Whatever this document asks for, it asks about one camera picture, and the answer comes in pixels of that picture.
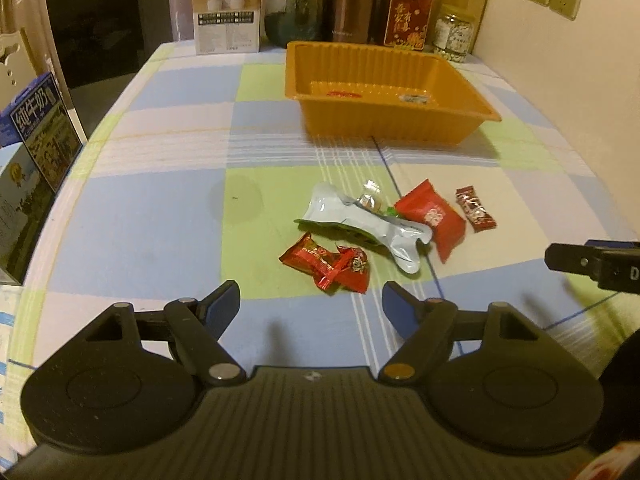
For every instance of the shiny red candy wrapper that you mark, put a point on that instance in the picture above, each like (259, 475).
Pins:
(305, 257)
(356, 267)

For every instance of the white chair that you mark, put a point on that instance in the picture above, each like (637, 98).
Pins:
(12, 75)

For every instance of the brown metal thermos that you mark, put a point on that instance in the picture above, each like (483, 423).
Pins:
(350, 10)

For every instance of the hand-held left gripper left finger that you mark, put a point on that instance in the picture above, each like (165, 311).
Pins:
(222, 305)

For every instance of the light blue carton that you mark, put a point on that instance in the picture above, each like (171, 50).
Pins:
(20, 210)

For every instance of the red gift box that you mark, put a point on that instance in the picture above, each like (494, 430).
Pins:
(410, 20)

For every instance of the green glass jar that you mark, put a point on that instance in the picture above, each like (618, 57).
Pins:
(295, 15)

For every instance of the large red snack packet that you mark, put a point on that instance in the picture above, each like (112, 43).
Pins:
(435, 217)

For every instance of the green white snack packet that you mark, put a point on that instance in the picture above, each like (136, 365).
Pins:
(415, 98)

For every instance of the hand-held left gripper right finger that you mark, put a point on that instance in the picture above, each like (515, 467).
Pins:
(397, 307)

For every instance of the white blue-striped box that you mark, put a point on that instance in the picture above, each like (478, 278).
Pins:
(7, 360)

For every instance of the flat red snack packet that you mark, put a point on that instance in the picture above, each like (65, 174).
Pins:
(341, 94)

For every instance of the white printed cardboard box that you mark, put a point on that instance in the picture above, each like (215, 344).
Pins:
(227, 25)

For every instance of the dark red candy bar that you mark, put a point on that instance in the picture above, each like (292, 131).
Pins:
(475, 210)

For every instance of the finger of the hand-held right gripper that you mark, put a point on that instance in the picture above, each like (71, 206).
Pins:
(570, 259)

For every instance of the blue milk carton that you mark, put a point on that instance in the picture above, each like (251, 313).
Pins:
(47, 135)

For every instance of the dark cloth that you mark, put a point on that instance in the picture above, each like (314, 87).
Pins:
(622, 390)

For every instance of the checked tablecloth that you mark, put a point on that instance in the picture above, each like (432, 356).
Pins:
(150, 220)

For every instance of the clear jar of white snacks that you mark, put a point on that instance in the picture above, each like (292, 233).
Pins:
(452, 35)

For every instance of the clear brown candy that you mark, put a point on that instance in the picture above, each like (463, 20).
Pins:
(370, 199)

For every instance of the silver snack pouch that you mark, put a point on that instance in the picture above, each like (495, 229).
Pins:
(350, 225)

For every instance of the orange plastic tray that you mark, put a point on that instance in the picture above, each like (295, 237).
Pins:
(380, 120)

